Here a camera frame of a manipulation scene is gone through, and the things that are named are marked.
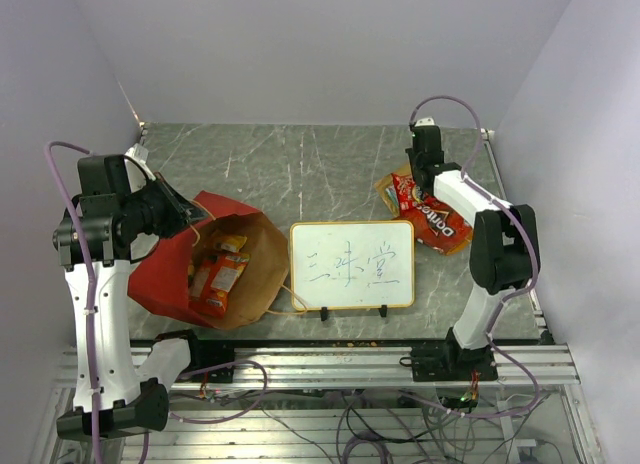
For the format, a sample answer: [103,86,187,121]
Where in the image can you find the orange white snack packet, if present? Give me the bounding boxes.
[189,252,250,318]

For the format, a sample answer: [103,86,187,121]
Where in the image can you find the tan teal chips bag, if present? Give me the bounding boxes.
[374,174,399,218]

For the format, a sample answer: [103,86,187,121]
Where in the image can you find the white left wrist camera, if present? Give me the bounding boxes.
[125,143,151,175]

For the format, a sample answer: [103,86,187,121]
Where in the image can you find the red orange snack bag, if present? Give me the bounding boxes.
[391,164,424,212]

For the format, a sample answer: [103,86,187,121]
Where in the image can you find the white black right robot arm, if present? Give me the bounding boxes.
[406,120,540,381]

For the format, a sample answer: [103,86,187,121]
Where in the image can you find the loose cables under table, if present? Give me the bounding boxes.
[164,366,566,464]

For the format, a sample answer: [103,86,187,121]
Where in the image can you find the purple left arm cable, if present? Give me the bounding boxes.
[45,141,151,464]

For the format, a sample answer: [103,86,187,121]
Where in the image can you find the red paper bag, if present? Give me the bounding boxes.
[128,191,290,331]

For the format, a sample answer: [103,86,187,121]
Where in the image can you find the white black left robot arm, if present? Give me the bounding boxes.
[52,144,206,441]

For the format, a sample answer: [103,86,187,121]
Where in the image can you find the yellow framed whiteboard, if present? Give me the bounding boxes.
[289,220,415,311]

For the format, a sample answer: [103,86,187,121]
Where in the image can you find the green red candy bag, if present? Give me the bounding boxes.
[382,185,399,216]

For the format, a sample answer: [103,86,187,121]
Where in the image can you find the aluminium frame base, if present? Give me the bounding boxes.
[44,343,601,464]

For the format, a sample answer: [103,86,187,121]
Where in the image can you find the small yellow snack packet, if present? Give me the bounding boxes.
[205,229,247,253]

